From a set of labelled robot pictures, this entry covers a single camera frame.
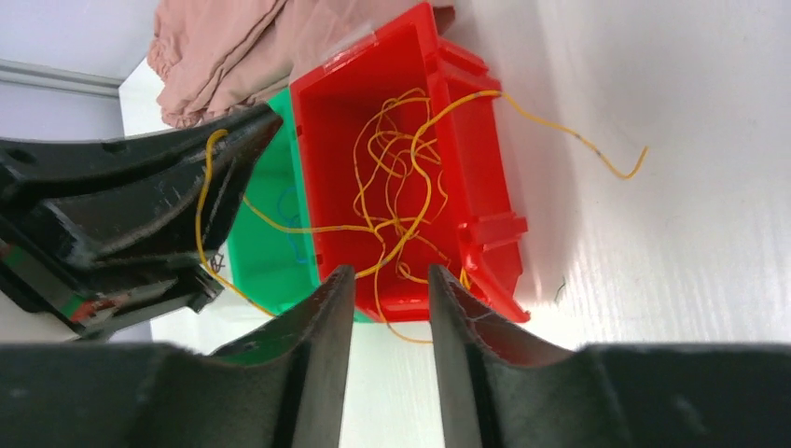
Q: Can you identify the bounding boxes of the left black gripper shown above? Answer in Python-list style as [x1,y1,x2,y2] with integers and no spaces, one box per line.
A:
[1,105,283,341]

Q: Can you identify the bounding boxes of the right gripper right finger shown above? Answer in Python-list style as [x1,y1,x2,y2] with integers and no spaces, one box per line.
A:
[428,265,790,447]

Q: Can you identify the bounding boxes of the red plastic bin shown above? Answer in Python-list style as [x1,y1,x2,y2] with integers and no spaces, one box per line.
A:
[291,2,530,323]

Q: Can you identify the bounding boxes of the pink cloth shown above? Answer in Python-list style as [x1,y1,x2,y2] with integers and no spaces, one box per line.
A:
[146,0,459,130]

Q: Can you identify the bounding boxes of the green plastic bin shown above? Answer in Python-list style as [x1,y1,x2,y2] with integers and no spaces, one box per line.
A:
[228,91,381,314]

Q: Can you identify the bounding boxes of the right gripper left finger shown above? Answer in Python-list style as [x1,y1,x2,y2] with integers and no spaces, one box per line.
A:
[1,265,355,447]

